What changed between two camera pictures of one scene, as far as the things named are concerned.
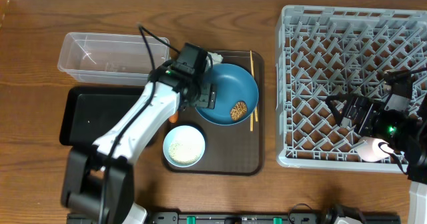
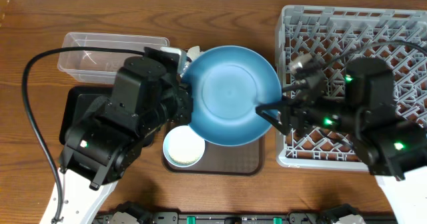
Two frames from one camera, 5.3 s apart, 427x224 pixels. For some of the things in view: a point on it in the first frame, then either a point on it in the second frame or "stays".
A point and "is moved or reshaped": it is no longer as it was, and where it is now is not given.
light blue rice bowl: (183, 146) stays
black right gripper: (369, 108) -> (294, 106)
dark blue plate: (234, 83) is moved or reshaped
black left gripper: (209, 98) -> (185, 110)
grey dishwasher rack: (321, 51) stays
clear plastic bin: (111, 59) stays
